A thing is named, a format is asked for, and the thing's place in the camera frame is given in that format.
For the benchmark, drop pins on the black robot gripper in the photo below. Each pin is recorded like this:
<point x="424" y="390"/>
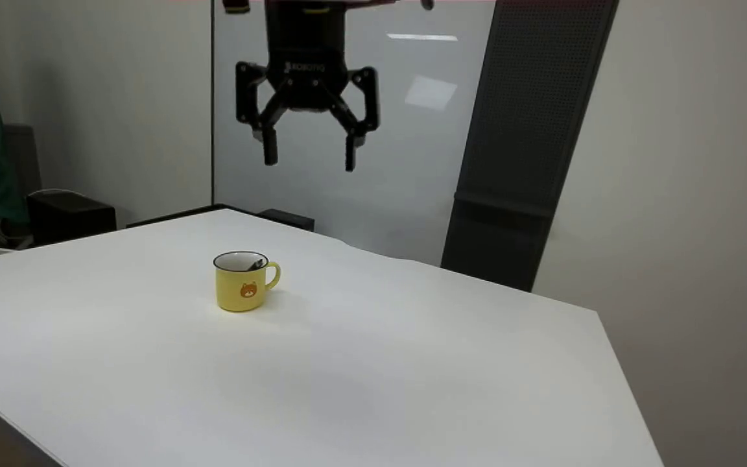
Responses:
<point x="306" y="43"/>

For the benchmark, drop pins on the glossy white board panel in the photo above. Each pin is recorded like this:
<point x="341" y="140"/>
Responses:
<point x="416" y="173"/>

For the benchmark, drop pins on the yellow enamel mug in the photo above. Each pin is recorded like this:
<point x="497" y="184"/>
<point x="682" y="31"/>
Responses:
<point x="238" y="292"/>

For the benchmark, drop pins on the dark grey pillar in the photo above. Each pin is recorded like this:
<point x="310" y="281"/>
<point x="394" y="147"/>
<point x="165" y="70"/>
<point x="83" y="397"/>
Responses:
<point x="520" y="157"/>

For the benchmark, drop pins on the black box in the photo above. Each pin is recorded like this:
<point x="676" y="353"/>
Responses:
<point x="70" y="219"/>

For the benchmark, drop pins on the grey chair back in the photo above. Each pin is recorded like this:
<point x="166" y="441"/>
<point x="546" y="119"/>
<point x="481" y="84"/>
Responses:
<point x="22" y="160"/>

